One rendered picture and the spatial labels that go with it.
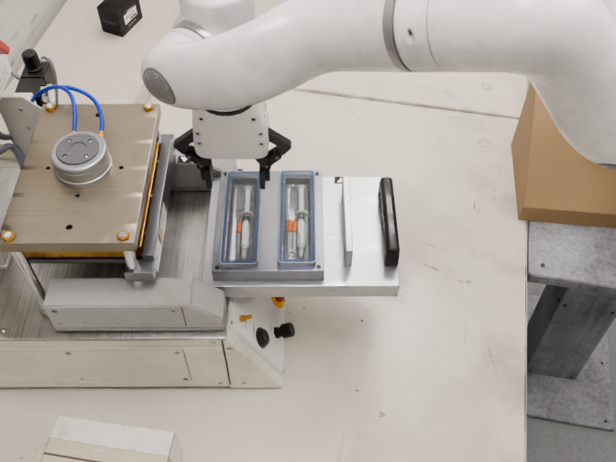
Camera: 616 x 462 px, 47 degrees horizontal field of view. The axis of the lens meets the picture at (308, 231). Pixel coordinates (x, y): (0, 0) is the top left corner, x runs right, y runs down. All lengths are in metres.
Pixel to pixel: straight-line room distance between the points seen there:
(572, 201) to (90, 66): 1.10
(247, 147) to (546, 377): 1.40
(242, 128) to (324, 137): 0.66
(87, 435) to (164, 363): 0.15
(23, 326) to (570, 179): 1.01
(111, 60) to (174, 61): 1.00
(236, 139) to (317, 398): 0.48
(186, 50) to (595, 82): 0.39
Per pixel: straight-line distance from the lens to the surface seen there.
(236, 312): 1.11
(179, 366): 1.16
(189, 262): 1.15
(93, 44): 1.82
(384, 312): 1.30
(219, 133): 0.94
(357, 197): 1.17
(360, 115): 1.63
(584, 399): 2.16
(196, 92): 0.76
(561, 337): 1.99
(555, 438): 2.10
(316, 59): 0.73
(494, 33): 0.62
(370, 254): 1.09
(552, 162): 1.46
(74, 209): 1.01
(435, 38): 0.65
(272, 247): 1.07
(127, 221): 0.98
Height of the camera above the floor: 1.85
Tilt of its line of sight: 52 degrees down
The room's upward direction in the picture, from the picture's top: straight up
